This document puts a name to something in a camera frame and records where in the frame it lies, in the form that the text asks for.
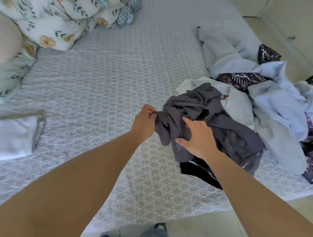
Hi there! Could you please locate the person's right forearm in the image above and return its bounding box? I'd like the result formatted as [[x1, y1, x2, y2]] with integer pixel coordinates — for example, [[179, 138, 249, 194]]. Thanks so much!
[[203, 149, 313, 237]]

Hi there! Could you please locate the person's left hand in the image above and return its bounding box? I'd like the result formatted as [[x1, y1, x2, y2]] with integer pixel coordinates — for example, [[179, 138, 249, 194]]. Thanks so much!
[[129, 104, 158, 145]]

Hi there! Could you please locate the pink plush pillow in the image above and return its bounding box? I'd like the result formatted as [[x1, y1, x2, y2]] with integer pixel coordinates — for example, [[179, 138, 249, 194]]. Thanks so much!
[[0, 12, 23, 64]]

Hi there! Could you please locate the bed with grey patterned sheet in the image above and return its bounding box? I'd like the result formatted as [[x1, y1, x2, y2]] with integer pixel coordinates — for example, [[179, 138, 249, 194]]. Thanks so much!
[[0, 0, 313, 237]]

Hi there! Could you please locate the white printed t-shirt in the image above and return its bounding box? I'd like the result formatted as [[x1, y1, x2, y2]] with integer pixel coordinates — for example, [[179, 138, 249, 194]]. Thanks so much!
[[176, 76, 256, 131]]

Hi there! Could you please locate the person's right hand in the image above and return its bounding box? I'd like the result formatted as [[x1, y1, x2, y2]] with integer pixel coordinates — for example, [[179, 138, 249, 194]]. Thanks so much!
[[175, 116, 219, 160]]

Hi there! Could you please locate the dark grey garment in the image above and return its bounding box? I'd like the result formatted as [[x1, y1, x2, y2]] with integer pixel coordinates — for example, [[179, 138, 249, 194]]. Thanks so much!
[[155, 82, 266, 177]]

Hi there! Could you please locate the floral bunched quilt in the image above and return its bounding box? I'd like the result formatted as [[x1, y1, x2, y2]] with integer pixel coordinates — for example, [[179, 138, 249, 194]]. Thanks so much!
[[114, 0, 142, 28]]

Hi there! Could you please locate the floral pillow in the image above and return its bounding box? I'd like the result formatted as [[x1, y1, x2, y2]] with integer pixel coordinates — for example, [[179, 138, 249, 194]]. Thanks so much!
[[0, 41, 38, 104]]

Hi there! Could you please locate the white garment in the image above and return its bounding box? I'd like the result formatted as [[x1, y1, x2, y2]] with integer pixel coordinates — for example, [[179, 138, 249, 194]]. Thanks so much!
[[0, 112, 46, 161]]

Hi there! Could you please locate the light blue hooded jacket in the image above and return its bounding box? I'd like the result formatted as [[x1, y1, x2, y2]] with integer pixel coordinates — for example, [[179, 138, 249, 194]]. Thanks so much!
[[198, 24, 313, 176]]

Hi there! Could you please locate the person's left forearm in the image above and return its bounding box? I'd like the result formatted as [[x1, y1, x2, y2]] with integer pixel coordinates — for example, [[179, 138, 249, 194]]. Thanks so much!
[[0, 132, 142, 237]]

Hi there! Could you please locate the dark purple patterned garment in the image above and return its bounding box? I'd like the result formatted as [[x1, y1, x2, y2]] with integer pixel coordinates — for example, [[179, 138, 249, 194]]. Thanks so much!
[[215, 44, 283, 93]]

